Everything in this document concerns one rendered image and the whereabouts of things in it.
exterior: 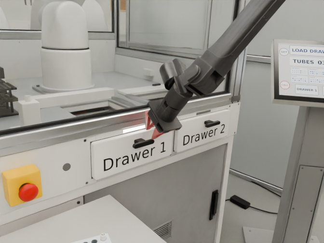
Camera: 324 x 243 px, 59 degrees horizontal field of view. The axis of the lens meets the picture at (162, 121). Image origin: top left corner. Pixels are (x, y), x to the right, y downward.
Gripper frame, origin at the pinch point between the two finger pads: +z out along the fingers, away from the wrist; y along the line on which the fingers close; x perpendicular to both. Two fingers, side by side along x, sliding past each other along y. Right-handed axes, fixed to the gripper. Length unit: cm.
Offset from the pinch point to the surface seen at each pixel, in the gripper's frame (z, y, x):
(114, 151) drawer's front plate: 4.5, -0.7, 11.4
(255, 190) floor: 97, -24, -144
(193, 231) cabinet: 47, -29, -31
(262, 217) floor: 83, -43, -117
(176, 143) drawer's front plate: 7.8, -2.4, -13.5
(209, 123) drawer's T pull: 1.0, -1.3, -25.9
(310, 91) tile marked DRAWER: -14, -6, -75
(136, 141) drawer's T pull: 2.2, -0.7, 4.9
